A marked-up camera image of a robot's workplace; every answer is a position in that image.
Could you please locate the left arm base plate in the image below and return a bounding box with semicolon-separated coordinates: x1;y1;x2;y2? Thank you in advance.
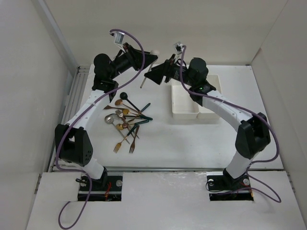
75;172;123;202

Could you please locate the brown wooden fork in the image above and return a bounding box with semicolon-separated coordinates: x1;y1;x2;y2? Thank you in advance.
129;125;140;154

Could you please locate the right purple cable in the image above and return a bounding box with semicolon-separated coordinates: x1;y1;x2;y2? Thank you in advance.
179;45;282;204

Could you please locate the silver spoon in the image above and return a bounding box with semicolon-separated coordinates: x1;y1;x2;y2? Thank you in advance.
104;114;120;124

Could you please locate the brown wooden spoon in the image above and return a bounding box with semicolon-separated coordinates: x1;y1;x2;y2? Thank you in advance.
104;105;124;110

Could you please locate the left white plastic container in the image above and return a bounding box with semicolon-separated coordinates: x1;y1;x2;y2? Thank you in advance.
171;80;199;120

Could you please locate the right white plastic container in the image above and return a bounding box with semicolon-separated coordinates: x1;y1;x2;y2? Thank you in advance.
195;74;223;120

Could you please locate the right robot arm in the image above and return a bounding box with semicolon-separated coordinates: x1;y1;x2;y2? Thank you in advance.
145;57;271;189

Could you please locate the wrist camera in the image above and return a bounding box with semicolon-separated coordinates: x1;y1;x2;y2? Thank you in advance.
173;42;184;55
111;31;125;46

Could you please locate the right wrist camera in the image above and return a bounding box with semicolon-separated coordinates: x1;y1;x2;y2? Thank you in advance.
173;42;184;55

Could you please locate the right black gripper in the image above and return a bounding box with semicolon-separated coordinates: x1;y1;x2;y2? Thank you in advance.
144;54;195;87

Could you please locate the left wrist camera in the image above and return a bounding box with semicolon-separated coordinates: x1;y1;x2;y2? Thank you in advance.
111;31;125;46

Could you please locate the silver fork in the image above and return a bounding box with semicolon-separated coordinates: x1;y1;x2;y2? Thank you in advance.
116;110;125;120

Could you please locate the black plastic spoon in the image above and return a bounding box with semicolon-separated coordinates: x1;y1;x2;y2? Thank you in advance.
120;92;140;112

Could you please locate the gold spoon green handle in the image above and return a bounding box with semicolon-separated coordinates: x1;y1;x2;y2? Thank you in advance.
122;109;153;120

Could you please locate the purple cable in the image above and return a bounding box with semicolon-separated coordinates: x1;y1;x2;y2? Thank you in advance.
179;45;282;204
55;28;145;230

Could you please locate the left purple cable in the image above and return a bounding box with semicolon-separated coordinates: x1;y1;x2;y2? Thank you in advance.
55;28;145;230

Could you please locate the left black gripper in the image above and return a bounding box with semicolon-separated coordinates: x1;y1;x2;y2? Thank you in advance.
109;43;157;80

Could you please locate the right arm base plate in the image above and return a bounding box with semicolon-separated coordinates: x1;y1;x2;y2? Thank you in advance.
206;175;254;201

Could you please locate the white plastic container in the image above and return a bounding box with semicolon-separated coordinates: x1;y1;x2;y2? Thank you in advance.
195;74;223;120
171;80;199;120

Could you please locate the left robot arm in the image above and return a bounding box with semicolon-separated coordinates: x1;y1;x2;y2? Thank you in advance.
55;43;159;190

